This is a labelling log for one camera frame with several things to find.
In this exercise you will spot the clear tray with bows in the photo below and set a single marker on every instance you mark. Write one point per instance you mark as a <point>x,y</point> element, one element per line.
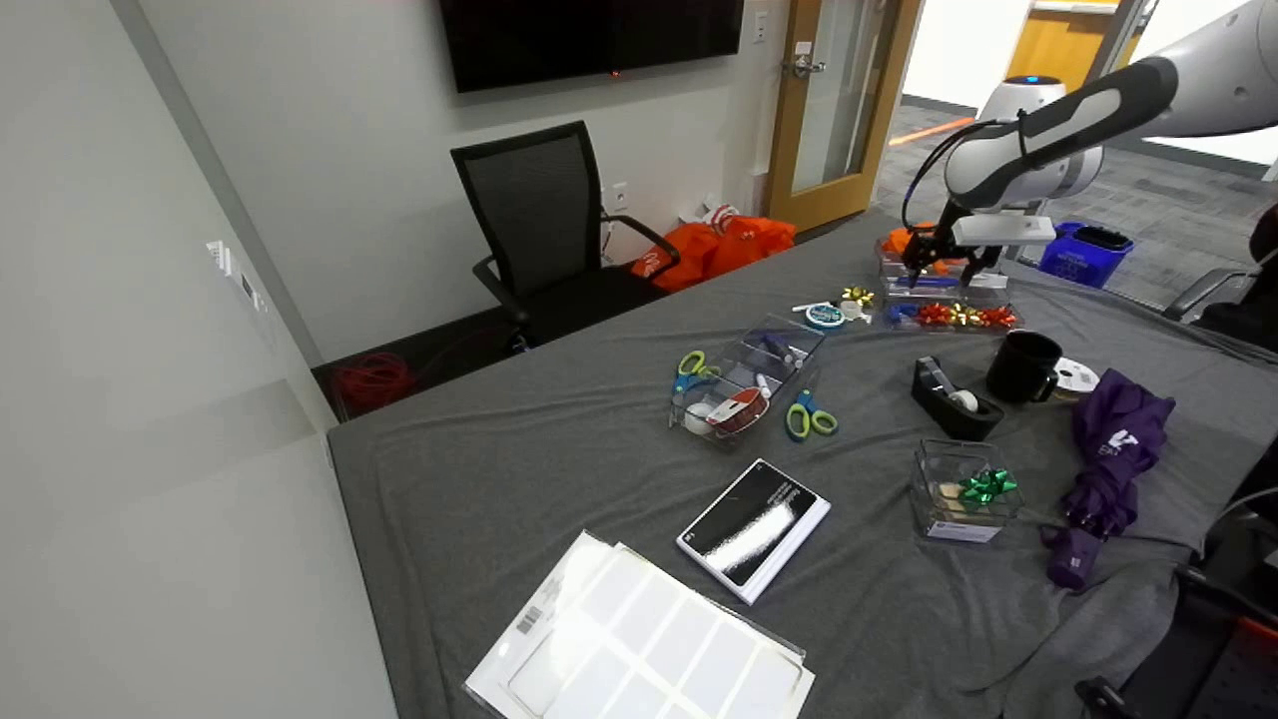
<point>905,318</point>

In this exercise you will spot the blue floor bin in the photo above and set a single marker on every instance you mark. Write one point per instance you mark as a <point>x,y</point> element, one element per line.
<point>1093,253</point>

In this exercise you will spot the black tablet device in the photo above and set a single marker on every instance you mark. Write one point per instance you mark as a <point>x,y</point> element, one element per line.
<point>751,523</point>

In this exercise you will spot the white label sheets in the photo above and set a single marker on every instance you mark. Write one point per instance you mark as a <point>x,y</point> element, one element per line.
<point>640,643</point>

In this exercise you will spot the gold bow in tray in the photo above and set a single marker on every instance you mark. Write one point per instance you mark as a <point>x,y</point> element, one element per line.
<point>968,318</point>

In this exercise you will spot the large white ribbon spool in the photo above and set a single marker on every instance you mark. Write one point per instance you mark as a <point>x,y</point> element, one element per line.
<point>1080,377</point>

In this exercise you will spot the yellow hallway door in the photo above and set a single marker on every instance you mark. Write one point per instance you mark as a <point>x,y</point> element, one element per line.
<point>1061,46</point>

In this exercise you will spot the wooden door with glass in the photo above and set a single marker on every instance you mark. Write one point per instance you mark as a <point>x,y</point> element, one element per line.
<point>801,120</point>

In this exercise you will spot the orange bag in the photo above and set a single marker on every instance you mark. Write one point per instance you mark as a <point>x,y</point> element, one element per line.
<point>720,250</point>

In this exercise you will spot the clear tray with spool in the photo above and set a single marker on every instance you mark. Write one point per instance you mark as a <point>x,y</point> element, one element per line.
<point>985,293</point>

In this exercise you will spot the black wall television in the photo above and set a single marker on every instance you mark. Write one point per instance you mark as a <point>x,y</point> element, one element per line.
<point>584,41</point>

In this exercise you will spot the light blue ribbon spool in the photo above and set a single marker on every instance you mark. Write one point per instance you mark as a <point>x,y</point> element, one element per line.
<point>821,318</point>

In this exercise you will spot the clear tray with pens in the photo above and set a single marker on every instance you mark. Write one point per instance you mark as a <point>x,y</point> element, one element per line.
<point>745,391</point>

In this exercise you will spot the black mug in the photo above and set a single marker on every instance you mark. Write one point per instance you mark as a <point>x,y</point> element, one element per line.
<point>1024,367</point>

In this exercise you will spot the purple folded umbrella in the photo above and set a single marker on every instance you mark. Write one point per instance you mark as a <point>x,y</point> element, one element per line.
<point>1113,451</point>

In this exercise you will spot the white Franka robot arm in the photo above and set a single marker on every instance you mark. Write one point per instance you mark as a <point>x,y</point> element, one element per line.
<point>1062,125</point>

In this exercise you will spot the green ribbon bow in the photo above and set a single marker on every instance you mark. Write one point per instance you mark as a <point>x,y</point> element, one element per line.
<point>988,487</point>

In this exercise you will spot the grey tablecloth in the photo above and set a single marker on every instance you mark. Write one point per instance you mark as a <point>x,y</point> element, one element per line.
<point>572,464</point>

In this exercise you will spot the orange tissue cloth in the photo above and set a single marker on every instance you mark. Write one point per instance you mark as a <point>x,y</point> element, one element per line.
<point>895,243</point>

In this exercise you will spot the red ribbon bow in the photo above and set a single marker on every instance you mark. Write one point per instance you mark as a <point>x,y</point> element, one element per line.
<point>1000,318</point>
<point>937,318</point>

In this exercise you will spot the black tape dispenser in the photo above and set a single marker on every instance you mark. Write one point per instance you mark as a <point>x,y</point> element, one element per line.
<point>946,406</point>

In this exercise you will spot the small clear plastic tray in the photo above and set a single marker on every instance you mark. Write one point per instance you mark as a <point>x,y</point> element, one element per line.
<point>958,522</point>

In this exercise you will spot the black mesh office chair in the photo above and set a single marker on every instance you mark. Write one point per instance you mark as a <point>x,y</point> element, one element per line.
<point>534,202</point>

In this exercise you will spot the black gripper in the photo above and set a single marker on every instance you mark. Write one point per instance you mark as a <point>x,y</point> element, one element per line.
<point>940,239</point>

